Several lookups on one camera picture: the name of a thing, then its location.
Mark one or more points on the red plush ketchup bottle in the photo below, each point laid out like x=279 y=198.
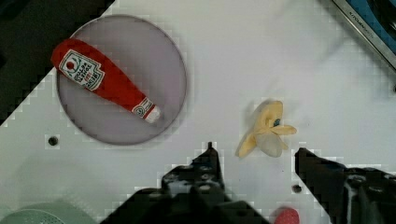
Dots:
x=95 y=72

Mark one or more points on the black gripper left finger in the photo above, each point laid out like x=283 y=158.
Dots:
x=189 y=194

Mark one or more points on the round purple plate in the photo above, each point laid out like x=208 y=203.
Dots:
x=150 y=59

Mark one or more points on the green perforated colander basket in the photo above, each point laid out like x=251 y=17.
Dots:
x=48 y=213

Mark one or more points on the yellow plush peeled banana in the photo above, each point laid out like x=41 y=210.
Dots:
x=266 y=132

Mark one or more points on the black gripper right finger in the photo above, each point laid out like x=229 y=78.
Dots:
x=348 y=195

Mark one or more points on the small red toy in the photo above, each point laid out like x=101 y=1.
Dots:
x=288 y=216

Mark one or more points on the black toaster oven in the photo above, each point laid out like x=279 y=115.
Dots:
x=375 y=21

